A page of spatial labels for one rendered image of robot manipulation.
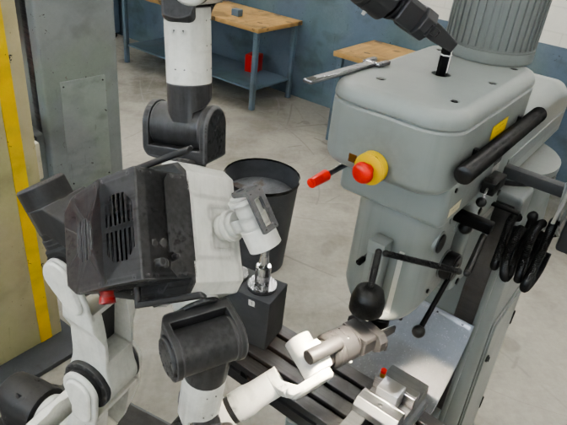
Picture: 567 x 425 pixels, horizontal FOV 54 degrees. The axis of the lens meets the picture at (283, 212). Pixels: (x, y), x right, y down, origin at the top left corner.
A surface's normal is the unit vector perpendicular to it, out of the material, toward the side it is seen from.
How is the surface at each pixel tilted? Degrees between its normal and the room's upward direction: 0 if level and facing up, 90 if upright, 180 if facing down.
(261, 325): 90
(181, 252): 58
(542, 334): 0
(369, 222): 90
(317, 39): 90
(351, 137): 90
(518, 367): 0
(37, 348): 0
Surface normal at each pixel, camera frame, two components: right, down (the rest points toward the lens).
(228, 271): 0.80, -0.20
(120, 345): 0.17, -0.83
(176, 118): -0.34, 0.39
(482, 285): -0.61, 0.36
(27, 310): 0.79, 0.38
